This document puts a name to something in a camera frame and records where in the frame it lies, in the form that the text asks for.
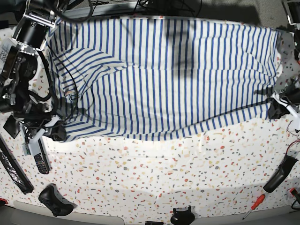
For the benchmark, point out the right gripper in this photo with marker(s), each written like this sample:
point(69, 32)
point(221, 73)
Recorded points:
point(33, 127)

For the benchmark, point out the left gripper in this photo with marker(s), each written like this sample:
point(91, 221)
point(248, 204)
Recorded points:
point(285, 103)

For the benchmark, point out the blue white striped t-shirt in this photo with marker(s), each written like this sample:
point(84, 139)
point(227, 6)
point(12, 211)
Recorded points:
point(158, 79)

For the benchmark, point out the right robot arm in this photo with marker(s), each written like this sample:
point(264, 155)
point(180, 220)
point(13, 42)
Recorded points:
point(19, 64)

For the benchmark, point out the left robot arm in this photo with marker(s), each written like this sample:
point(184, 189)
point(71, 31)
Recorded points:
point(288, 50)

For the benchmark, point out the black tv remote control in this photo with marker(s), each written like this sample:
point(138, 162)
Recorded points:
point(41, 158)

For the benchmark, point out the long black bar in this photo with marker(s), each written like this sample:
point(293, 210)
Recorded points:
point(14, 170)

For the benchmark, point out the black game controller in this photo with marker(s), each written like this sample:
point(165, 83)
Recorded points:
point(52, 202)

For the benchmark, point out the black curved handle part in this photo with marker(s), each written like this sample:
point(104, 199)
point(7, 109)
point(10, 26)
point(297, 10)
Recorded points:
point(280, 174)

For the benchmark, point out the red handled screwdriver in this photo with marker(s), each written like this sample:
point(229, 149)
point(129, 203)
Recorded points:
point(259, 200)

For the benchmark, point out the black round mount bottom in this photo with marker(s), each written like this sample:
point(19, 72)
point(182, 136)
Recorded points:
point(182, 216)

